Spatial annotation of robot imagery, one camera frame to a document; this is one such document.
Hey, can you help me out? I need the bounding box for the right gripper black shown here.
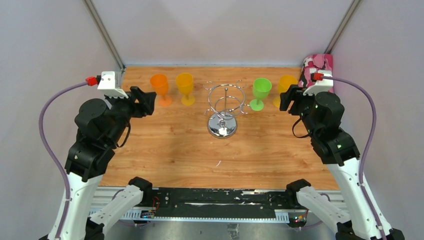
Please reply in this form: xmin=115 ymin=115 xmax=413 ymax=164
xmin=279 ymin=84 xmax=323 ymax=138

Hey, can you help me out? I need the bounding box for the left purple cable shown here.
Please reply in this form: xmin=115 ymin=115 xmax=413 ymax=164
xmin=38 ymin=76 xmax=153 ymax=240

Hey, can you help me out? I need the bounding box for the aluminium frame rail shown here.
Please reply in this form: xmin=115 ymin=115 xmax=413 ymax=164
xmin=89 ymin=186 xmax=349 ymax=223

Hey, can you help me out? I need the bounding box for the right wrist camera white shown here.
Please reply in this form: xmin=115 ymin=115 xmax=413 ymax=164
xmin=302 ymin=70 xmax=334 ymax=96

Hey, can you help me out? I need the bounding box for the yellow wine glass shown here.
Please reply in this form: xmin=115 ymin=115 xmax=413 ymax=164
xmin=176 ymin=72 xmax=195 ymax=106
xmin=273 ymin=75 xmax=298 ymax=108

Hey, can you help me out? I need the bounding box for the yellow wine glass front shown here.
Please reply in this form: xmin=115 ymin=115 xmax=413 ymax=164
xmin=176 ymin=72 xmax=195 ymax=106

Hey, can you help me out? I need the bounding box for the pink camouflage cloth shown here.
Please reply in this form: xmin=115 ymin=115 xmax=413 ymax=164
xmin=297 ymin=53 xmax=334 ymax=91

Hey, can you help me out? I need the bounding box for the green wine glass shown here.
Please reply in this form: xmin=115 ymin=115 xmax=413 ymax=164
xmin=249 ymin=77 xmax=272 ymax=112

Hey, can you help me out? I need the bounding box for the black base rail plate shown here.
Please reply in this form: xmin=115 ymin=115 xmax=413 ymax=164
xmin=138 ymin=187 xmax=310 ymax=221

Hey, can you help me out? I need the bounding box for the chrome wine glass rack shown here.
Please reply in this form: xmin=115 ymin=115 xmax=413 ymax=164
xmin=203 ymin=79 xmax=249 ymax=139

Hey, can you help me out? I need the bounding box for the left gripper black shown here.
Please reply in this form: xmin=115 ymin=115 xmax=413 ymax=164
xmin=105 ymin=84 xmax=157 ymax=145

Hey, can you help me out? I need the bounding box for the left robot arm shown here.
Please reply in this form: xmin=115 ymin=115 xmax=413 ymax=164
xmin=44 ymin=86 xmax=157 ymax=240

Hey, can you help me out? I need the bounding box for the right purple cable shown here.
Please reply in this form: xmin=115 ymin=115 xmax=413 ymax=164
xmin=311 ymin=72 xmax=388 ymax=240

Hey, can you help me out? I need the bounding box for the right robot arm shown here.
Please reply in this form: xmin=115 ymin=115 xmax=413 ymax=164
xmin=279 ymin=84 xmax=405 ymax=240

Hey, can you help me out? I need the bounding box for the orange wine glass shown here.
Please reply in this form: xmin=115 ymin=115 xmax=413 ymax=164
xmin=150 ymin=73 xmax=173 ymax=107

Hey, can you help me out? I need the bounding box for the purple cable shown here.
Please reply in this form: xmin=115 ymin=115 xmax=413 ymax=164
xmin=38 ymin=76 xmax=153 ymax=240
xmin=311 ymin=72 xmax=388 ymax=240

